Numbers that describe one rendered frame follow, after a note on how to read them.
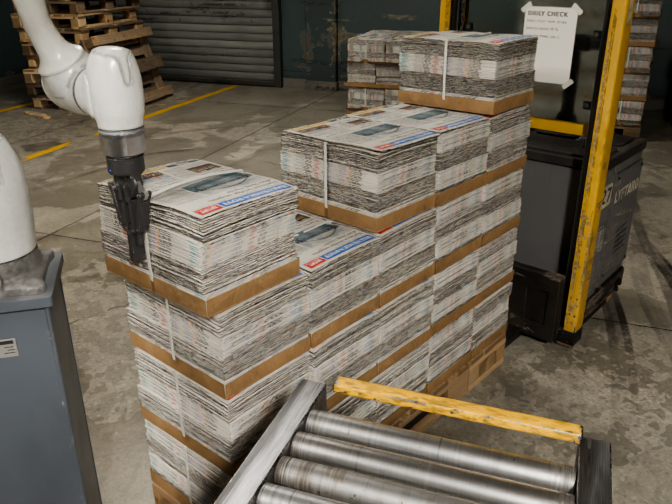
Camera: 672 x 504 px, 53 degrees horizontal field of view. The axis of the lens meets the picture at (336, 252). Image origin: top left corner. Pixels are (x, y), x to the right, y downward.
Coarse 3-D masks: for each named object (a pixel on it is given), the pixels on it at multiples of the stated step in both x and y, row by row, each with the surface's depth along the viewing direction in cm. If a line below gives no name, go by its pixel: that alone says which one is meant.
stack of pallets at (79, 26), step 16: (48, 0) 704; (64, 0) 695; (80, 0) 747; (96, 0) 742; (112, 0) 749; (128, 0) 787; (16, 16) 711; (64, 16) 704; (80, 16) 699; (96, 16) 801; (128, 16) 792; (64, 32) 706; (80, 32) 701; (96, 32) 792; (112, 32) 751; (32, 48) 733; (128, 48) 784; (32, 64) 739; (32, 80) 739; (32, 96) 751
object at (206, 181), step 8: (232, 168) 165; (208, 176) 159; (216, 176) 159; (224, 176) 159; (232, 176) 159; (184, 184) 154; (192, 184) 154; (200, 184) 154; (208, 184) 154; (152, 192) 149; (168, 192) 149; (176, 192) 149; (184, 192) 149; (152, 200) 144; (152, 208) 144; (152, 216) 145; (152, 224) 146; (152, 232) 146; (144, 240) 149; (152, 240) 147; (152, 248) 148; (152, 256) 149; (144, 264) 151; (152, 264) 149; (152, 272) 151
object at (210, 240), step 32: (192, 192) 149; (224, 192) 147; (256, 192) 148; (288, 192) 151; (160, 224) 144; (192, 224) 136; (224, 224) 138; (256, 224) 147; (288, 224) 155; (160, 256) 146; (192, 256) 138; (224, 256) 141; (256, 256) 149; (288, 256) 158; (192, 288) 142; (224, 288) 144
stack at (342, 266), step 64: (320, 256) 173; (384, 256) 190; (128, 320) 173; (192, 320) 153; (256, 320) 155; (320, 320) 174; (384, 320) 198; (192, 384) 162; (256, 384) 161; (384, 384) 208; (448, 384) 244
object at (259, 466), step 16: (304, 384) 126; (320, 384) 126; (288, 400) 122; (304, 400) 121; (320, 400) 124; (288, 416) 117; (304, 416) 117; (272, 432) 113; (288, 432) 113; (256, 448) 110; (272, 448) 110; (288, 448) 111; (256, 464) 106; (272, 464) 106; (240, 480) 103; (256, 480) 103; (272, 480) 106; (224, 496) 100; (240, 496) 100; (256, 496) 101
